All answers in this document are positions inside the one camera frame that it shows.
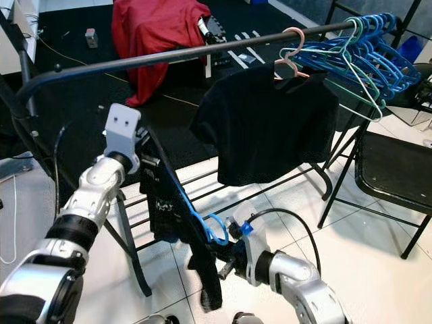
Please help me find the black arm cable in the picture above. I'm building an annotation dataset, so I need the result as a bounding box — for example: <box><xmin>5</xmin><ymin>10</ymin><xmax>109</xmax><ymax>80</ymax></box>
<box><xmin>243</xmin><ymin>208</ymin><xmax>323</xmax><ymax>271</ymax></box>
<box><xmin>51</xmin><ymin>121</ymin><xmax>68</xmax><ymax>218</ymax></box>

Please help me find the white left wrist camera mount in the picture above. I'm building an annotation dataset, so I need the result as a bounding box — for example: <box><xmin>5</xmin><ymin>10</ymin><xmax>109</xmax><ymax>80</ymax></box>
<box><xmin>105</xmin><ymin>103</ymin><xmax>144</xmax><ymax>173</ymax></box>

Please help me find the plain black collared shirt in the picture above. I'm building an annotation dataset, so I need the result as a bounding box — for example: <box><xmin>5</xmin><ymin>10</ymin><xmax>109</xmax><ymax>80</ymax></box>
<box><xmin>189</xmin><ymin>62</ymin><xmax>340</xmax><ymax>188</ymax></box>

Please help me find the black metal clothes rack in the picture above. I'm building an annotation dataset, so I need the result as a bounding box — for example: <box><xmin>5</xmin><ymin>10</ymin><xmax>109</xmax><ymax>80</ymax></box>
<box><xmin>0</xmin><ymin>0</ymin><xmax>432</xmax><ymax>298</ymax></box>

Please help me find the black printed shirt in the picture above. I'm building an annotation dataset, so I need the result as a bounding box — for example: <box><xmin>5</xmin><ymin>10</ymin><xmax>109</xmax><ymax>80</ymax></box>
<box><xmin>138</xmin><ymin>128</ymin><xmax>223</xmax><ymax>313</ymax></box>

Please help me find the small grey box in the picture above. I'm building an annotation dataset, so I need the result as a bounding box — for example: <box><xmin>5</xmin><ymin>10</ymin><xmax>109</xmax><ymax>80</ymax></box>
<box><xmin>84</xmin><ymin>28</ymin><xmax>99</xmax><ymax>49</ymax></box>

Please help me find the light green plastic hanger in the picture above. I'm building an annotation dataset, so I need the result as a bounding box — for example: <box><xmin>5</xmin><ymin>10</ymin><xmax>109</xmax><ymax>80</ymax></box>
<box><xmin>278</xmin><ymin>17</ymin><xmax>389</xmax><ymax>122</ymax></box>

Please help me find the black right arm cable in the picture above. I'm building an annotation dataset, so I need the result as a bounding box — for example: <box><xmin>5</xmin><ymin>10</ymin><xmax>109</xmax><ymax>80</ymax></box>
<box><xmin>243</xmin><ymin>208</ymin><xmax>323</xmax><ymax>271</ymax></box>

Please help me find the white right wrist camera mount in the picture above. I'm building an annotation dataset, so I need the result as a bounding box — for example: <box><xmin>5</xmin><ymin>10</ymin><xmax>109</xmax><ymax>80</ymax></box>
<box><xmin>233</xmin><ymin>199</ymin><xmax>271</xmax><ymax>284</ymax></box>

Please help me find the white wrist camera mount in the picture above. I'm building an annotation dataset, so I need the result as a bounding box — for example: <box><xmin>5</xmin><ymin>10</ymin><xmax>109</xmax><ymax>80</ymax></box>
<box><xmin>105</xmin><ymin>103</ymin><xmax>144</xmax><ymax>173</ymax></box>
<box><xmin>233</xmin><ymin>199</ymin><xmax>271</xmax><ymax>284</ymax></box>

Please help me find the black equipment stack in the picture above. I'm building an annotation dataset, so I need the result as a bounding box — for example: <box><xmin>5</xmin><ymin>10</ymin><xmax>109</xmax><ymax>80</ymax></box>
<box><xmin>408</xmin><ymin>64</ymin><xmax>432</xmax><ymax>129</ymax></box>

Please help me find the black and white machine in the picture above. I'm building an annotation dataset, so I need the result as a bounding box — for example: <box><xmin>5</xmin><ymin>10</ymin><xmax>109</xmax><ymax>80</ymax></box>
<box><xmin>196</xmin><ymin>17</ymin><xmax>230</xmax><ymax>75</ymax></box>

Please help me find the white low cabinet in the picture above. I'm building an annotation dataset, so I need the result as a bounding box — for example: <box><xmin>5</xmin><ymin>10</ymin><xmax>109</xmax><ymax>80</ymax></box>
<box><xmin>0</xmin><ymin>0</ymin><xmax>41</xmax><ymax>51</ymax></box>

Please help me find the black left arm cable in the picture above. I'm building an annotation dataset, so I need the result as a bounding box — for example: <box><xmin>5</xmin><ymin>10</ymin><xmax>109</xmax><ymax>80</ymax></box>
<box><xmin>51</xmin><ymin>121</ymin><xmax>68</xmax><ymax>218</ymax></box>

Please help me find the red cloth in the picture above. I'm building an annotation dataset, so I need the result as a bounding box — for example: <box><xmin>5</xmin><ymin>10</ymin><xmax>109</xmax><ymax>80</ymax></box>
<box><xmin>111</xmin><ymin>0</ymin><xmax>211</xmax><ymax>107</ymax></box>

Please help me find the pink plastic hanger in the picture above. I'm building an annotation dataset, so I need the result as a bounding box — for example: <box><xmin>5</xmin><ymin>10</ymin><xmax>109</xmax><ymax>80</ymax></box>
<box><xmin>273</xmin><ymin>26</ymin><xmax>311</xmax><ymax>82</ymax></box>

